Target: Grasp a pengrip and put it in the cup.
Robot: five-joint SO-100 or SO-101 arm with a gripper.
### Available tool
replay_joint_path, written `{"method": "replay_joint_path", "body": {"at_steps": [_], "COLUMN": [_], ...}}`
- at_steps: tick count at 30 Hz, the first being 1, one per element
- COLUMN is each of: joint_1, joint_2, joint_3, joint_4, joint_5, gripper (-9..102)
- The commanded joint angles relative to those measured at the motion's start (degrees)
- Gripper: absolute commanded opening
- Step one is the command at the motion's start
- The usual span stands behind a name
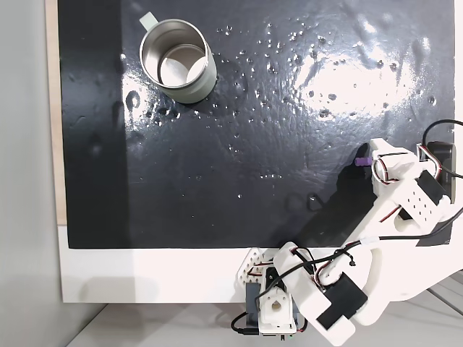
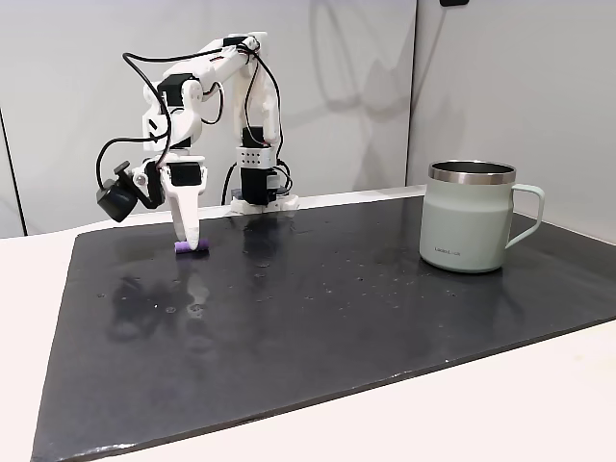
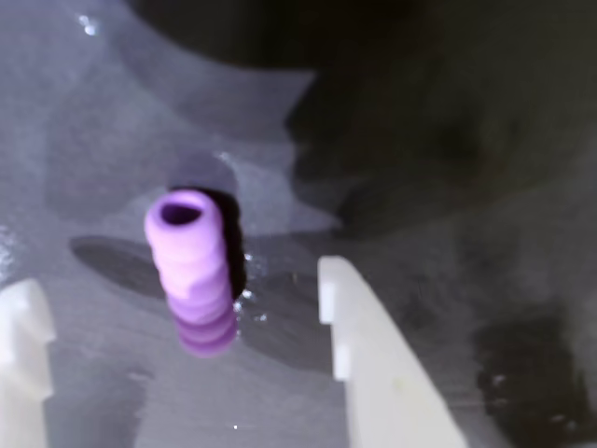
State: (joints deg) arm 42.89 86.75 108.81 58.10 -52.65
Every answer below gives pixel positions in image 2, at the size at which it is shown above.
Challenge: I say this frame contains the purple ribbed pen grip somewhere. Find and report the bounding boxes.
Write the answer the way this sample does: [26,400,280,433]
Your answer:
[173,238,211,256]

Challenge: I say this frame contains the black glossy mat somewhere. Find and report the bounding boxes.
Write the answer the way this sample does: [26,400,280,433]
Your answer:
[29,194,616,462]

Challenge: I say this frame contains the pale green steel mug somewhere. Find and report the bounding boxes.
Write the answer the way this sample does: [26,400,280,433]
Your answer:
[417,161,548,274]

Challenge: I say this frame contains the black camera box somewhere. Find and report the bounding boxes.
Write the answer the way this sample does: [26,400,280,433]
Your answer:
[94,162,139,223]

